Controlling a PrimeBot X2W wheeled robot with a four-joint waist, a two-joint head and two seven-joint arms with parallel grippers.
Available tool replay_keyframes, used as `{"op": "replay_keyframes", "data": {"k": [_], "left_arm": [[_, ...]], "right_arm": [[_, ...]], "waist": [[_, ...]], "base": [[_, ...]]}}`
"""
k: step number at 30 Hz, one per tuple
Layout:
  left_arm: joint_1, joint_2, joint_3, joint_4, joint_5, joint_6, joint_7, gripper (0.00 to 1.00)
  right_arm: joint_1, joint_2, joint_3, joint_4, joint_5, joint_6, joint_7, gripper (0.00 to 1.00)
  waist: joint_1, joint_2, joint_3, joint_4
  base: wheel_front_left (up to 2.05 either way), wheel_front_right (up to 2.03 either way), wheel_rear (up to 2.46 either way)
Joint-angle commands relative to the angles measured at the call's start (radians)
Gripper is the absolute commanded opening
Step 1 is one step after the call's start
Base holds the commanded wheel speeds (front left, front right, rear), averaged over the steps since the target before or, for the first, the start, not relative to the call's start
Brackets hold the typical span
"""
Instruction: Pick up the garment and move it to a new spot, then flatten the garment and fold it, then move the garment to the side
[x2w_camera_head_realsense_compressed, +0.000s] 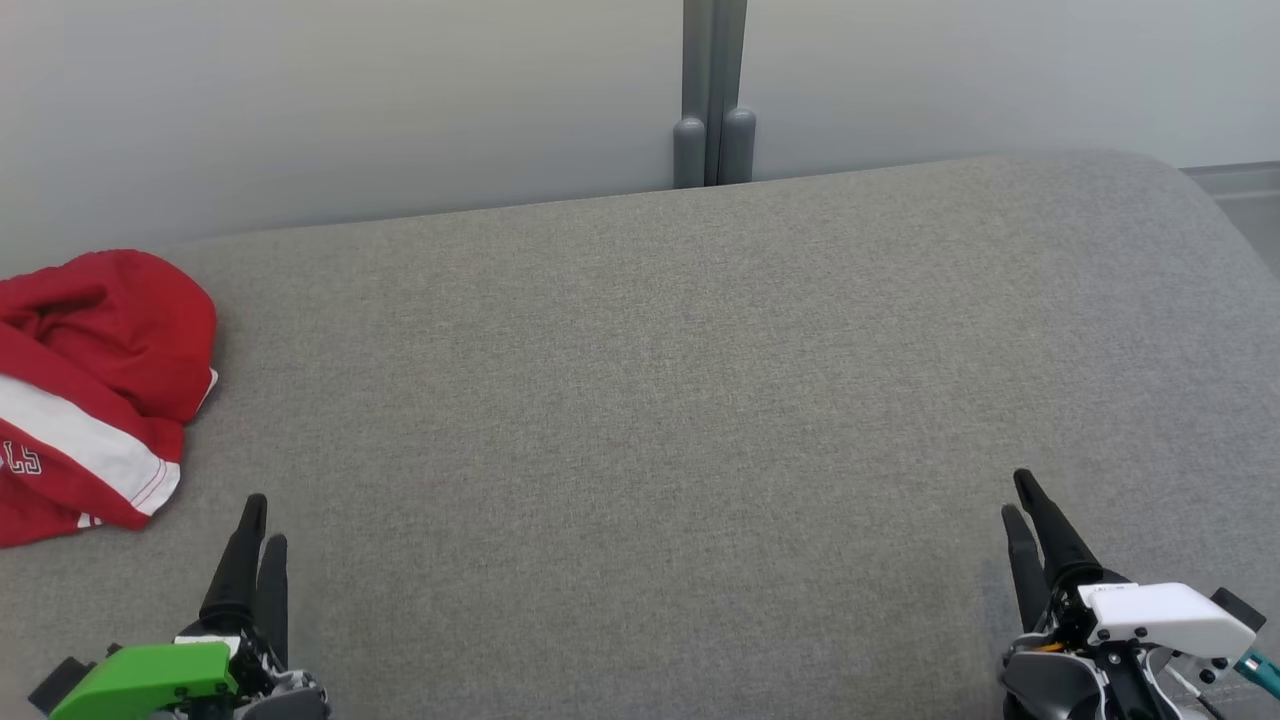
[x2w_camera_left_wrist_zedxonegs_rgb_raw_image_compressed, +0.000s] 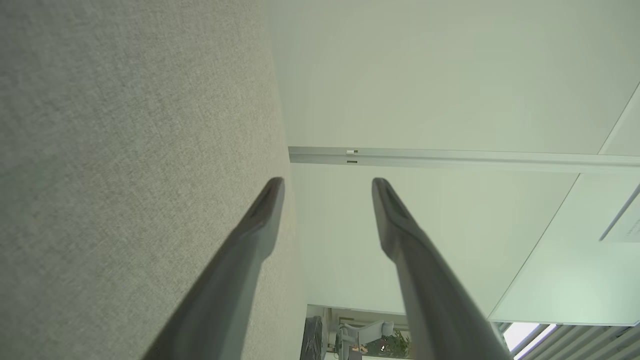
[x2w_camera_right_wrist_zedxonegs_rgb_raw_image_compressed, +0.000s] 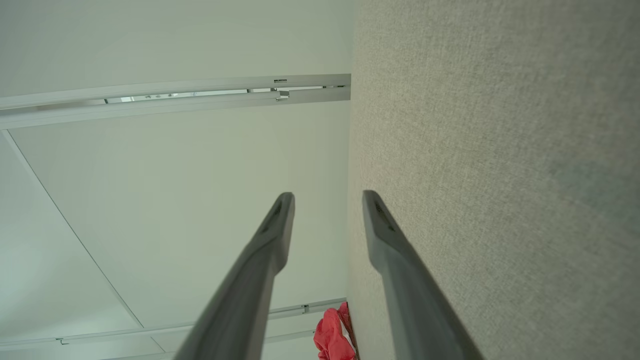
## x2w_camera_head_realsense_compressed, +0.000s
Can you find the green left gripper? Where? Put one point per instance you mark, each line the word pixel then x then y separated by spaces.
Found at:
pixel 150 680

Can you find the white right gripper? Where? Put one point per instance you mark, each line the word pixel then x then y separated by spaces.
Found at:
pixel 1160 615

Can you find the red and white Bulls jersey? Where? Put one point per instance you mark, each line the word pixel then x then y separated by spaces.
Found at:
pixel 130 320

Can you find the grey fabric sofa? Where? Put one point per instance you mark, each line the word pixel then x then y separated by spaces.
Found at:
pixel 640 400

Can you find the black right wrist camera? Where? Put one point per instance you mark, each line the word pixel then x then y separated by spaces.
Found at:
pixel 1240 608

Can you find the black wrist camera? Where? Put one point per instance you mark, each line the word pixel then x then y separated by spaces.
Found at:
pixel 1240 608
pixel 60 685

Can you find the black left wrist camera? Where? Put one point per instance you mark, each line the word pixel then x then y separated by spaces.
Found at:
pixel 60 685

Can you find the grey partition post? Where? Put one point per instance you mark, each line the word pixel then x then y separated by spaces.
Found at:
pixel 712 100

